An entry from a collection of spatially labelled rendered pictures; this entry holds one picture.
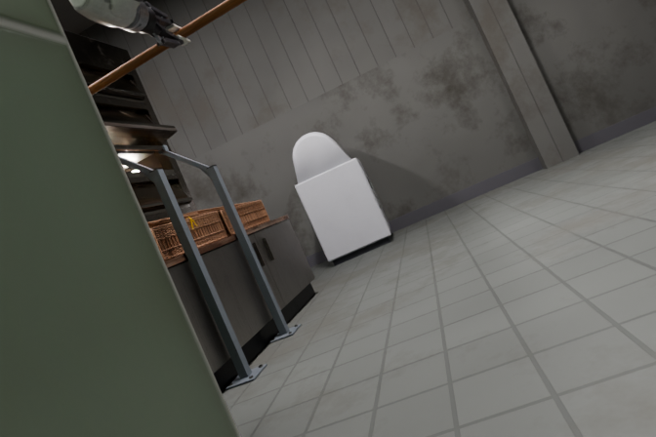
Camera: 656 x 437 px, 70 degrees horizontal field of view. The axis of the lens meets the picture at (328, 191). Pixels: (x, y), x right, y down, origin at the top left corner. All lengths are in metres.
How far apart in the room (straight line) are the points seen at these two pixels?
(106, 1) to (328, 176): 3.13
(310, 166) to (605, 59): 2.90
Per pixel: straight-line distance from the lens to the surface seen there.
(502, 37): 4.86
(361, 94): 4.88
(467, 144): 4.82
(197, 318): 2.01
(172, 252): 2.12
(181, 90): 5.51
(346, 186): 4.15
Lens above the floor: 0.51
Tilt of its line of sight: 2 degrees up
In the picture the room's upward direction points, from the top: 24 degrees counter-clockwise
